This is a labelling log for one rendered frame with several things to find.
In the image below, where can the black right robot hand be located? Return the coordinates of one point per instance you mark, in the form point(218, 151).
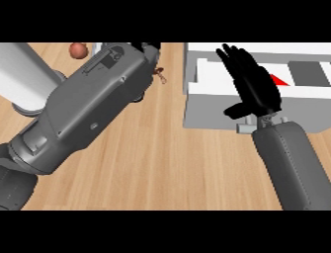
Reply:
point(254, 85)

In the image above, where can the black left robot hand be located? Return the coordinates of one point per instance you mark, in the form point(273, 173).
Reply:
point(151, 46)

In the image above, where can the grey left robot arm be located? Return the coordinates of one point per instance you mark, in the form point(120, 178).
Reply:
point(89, 99)

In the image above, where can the white open drawer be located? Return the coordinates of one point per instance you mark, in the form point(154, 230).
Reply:
point(212, 72)

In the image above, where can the grey drawer front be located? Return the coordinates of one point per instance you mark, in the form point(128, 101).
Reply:
point(206, 112)

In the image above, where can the small red object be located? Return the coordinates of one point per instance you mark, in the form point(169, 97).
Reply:
point(282, 82)

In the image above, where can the small brown thin object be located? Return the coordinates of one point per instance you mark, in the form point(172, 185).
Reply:
point(162, 77)

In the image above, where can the white cabinet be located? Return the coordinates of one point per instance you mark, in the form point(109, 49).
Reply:
point(295, 47)

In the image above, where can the brown rounded object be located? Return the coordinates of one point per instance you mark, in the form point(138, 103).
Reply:
point(78, 51)

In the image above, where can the white cylindrical appliance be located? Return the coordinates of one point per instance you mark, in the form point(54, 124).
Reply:
point(8, 72)

